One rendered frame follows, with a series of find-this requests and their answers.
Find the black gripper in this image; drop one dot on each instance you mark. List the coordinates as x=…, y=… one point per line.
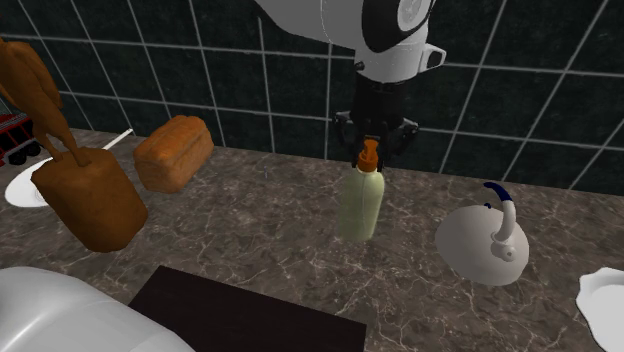
x=378, y=105

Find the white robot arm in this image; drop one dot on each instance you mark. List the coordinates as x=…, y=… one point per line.
x=351, y=24

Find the green bottle with orange pump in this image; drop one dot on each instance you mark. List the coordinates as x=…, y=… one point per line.
x=362, y=204

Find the brown bread loaf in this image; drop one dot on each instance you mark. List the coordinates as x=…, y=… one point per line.
x=173, y=153

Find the dark robot stand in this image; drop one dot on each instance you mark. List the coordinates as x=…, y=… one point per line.
x=244, y=317

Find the white scalloped plate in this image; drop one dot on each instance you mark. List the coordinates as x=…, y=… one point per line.
x=604, y=307

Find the red toy fire truck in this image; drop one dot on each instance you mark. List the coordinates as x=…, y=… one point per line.
x=13, y=139

